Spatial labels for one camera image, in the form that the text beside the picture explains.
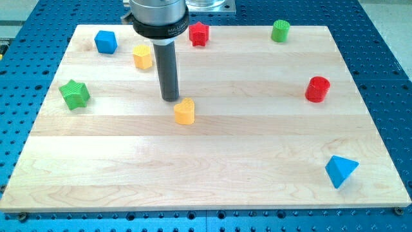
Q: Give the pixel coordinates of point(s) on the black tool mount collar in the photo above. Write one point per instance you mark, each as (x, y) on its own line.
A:
(168, 31)

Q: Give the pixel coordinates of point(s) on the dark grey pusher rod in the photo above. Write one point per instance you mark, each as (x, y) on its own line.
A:
(165, 56)

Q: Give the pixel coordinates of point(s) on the yellow heart block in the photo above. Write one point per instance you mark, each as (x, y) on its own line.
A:
(184, 112)

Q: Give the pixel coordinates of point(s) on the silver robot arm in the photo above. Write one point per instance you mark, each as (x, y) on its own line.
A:
(161, 21)

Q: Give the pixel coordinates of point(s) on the yellow pentagon block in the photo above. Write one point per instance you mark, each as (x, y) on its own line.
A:
(142, 56)

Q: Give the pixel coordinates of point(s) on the red star block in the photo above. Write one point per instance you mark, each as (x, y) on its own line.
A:
(199, 34)

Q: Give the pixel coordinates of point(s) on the blue cube block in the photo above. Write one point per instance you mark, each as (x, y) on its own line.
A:
(106, 42)

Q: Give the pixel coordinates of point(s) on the wooden board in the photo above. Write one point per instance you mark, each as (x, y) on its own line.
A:
(256, 143)

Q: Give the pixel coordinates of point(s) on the green star block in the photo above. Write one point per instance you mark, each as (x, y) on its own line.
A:
(75, 94)

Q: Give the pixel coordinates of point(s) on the green cylinder block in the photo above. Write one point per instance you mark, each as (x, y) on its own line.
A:
(280, 31)

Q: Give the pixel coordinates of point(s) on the red cylinder block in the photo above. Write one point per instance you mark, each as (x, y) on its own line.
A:
(317, 89)

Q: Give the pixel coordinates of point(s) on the blue triangle block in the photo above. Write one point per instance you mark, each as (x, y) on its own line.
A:
(339, 169)

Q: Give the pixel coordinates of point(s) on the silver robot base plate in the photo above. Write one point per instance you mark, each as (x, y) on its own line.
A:
(213, 7)

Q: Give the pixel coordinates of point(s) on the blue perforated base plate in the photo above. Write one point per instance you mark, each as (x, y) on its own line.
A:
(35, 52)

